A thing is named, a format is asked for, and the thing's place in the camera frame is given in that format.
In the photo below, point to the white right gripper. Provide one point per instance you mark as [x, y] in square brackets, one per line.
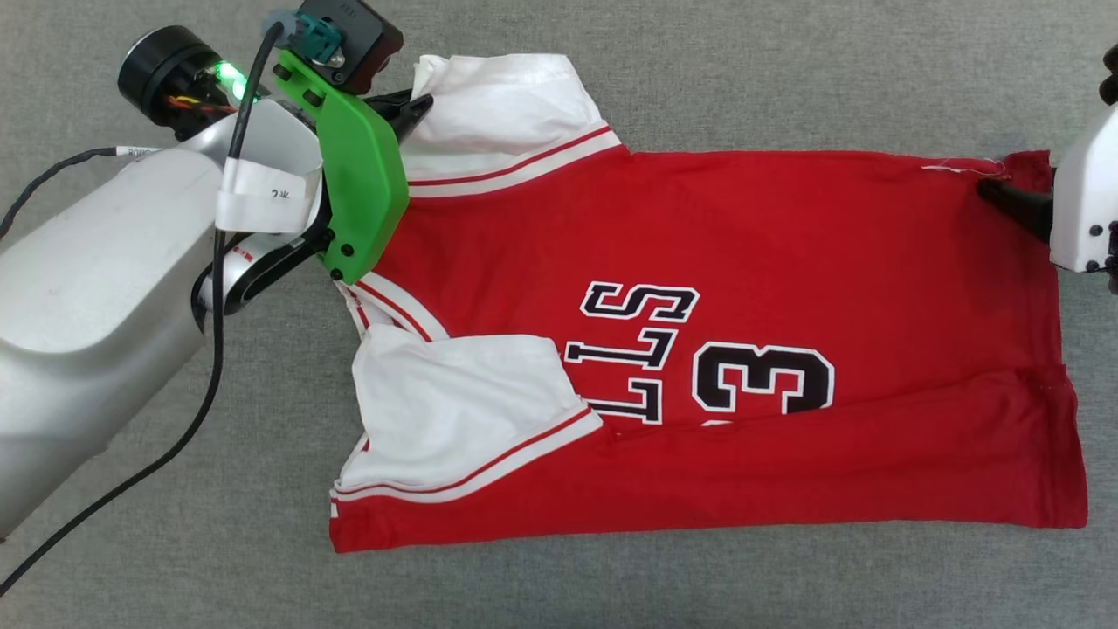
[1087, 201]

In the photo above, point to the red basketball jersey white sleeves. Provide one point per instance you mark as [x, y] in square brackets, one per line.
[786, 236]

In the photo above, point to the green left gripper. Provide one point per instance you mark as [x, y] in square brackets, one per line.
[362, 192]

